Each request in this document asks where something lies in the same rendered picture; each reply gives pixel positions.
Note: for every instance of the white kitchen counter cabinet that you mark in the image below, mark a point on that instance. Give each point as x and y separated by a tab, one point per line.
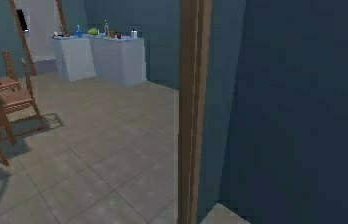
120	60
74	57

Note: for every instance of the white soap bottle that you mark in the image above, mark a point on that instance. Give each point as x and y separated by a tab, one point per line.
134	33

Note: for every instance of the dark red apple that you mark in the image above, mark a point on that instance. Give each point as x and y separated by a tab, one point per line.
118	36

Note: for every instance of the brown cup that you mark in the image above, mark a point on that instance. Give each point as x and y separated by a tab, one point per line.
112	34

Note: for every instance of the clear glass bottle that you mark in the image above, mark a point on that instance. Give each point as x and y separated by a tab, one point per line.
106	28

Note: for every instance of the green round vegetable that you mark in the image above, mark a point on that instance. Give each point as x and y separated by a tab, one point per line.
93	31

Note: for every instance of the blue spray bottle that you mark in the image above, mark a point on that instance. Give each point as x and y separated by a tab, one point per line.
79	32

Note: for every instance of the brown wooden chair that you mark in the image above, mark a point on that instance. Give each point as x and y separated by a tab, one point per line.
18	96

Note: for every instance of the brown wooden door frame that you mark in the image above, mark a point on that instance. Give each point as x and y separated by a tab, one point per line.
191	113

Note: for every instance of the brown wooden doorway frame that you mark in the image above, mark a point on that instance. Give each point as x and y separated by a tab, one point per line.
23	36

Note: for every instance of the black wall picture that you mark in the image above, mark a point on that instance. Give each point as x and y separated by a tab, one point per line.
22	20

